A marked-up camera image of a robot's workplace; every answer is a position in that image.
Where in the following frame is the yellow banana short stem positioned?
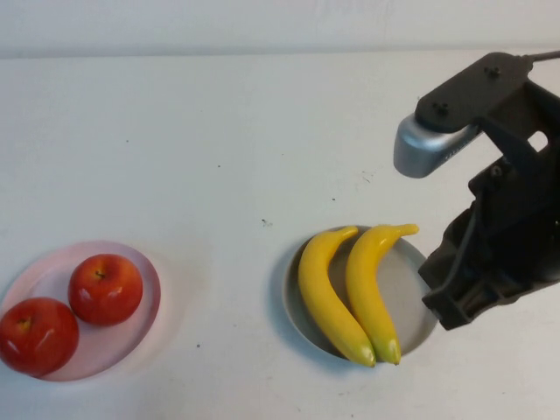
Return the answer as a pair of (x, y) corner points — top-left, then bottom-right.
(297, 225), (377, 369)

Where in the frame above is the black camera usb cable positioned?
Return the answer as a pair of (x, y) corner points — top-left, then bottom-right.
(522, 49), (560, 66)

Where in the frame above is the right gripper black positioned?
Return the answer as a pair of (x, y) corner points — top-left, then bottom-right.
(417, 143), (560, 333)

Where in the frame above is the yellow banana long curved stem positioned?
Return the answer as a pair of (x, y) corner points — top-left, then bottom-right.
(345, 222), (420, 367)

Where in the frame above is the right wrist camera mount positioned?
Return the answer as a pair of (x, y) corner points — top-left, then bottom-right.
(414, 51), (560, 170)

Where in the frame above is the grey-blue plastic plate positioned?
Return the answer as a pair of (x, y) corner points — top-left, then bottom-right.
(282, 225), (439, 361)

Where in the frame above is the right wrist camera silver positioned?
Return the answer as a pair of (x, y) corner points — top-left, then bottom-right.
(392, 112), (479, 179)

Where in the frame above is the pink plastic plate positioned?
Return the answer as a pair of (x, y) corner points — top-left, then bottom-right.
(0, 240), (162, 382)

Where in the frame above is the red apple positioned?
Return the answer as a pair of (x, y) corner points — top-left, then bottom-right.
(68, 255), (144, 327)
(0, 297), (81, 378)

